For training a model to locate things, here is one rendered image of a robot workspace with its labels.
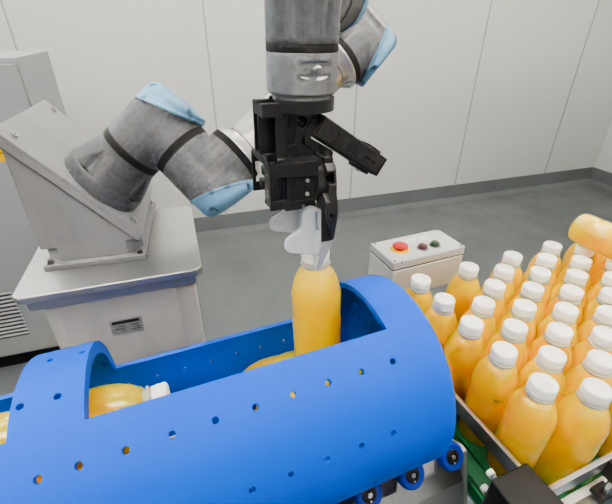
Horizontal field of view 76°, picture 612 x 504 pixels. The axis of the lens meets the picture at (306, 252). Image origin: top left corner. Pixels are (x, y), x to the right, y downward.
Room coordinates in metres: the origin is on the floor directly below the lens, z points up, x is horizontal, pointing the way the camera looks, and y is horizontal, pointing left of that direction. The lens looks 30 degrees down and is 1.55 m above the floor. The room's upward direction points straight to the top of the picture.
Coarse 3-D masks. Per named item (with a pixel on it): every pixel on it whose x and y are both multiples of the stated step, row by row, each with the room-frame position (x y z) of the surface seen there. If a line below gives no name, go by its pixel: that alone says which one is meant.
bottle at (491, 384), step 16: (480, 368) 0.46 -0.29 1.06; (496, 368) 0.45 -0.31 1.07; (512, 368) 0.45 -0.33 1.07; (480, 384) 0.45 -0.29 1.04; (496, 384) 0.44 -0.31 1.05; (512, 384) 0.43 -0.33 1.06; (464, 400) 0.47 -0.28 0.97; (480, 400) 0.44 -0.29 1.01; (496, 400) 0.43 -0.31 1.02; (480, 416) 0.44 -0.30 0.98; (496, 416) 0.43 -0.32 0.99; (464, 432) 0.45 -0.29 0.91
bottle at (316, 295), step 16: (304, 272) 0.44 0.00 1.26; (320, 272) 0.44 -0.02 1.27; (304, 288) 0.43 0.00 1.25; (320, 288) 0.43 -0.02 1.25; (336, 288) 0.44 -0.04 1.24; (304, 304) 0.42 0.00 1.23; (320, 304) 0.42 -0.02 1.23; (336, 304) 0.43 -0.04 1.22; (304, 320) 0.42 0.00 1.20; (320, 320) 0.41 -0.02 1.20; (336, 320) 0.43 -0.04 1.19; (304, 336) 0.41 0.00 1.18; (320, 336) 0.41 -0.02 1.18; (336, 336) 0.42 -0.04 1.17; (304, 352) 0.41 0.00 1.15
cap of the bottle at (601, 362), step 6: (588, 354) 0.45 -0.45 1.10; (594, 354) 0.45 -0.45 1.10; (600, 354) 0.45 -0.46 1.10; (606, 354) 0.45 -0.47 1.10; (588, 360) 0.45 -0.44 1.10; (594, 360) 0.44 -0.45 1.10; (600, 360) 0.44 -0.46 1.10; (606, 360) 0.44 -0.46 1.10; (588, 366) 0.44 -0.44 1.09; (594, 366) 0.43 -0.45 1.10; (600, 366) 0.43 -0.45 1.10; (606, 366) 0.43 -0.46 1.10; (600, 372) 0.43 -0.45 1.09; (606, 372) 0.43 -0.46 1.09
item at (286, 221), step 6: (306, 204) 0.47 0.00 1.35; (312, 204) 0.47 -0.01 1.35; (294, 210) 0.48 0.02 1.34; (300, 210) 0.48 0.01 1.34; (276, 216) 0.47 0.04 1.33; (282, 216) 0.47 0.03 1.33; (288, 216) 0.47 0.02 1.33; (294, 216) 0.48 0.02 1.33; (270, 222) 0.47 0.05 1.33; (276, 222) 0.47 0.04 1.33; (282, 222) 0.47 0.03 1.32; (288, 222) 0.48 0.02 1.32; (294, 222) 0.48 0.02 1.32; (270, 228) 0.47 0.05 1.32; (276, 228) 0.47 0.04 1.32; (282, 228) 0.47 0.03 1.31; (288, 228) 0.48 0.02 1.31; (294, 228) 0.48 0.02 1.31
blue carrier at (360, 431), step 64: (384, 320) 0.39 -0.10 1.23; (64, 384) 0.28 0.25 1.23; (192, 384) 0.45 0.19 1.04; (256, 384) 0.29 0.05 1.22; (320, 384) 0.30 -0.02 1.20; (384, 384) 0.32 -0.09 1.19; (448, 384) 0.33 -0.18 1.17; (0, 448) 0.22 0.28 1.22; (64, 448) 0.22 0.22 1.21; (192, 448) 0.24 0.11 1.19; (256, 448) 0.25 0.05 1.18; (320, 448) 0.26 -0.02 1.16; (384, 448) 0.28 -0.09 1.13
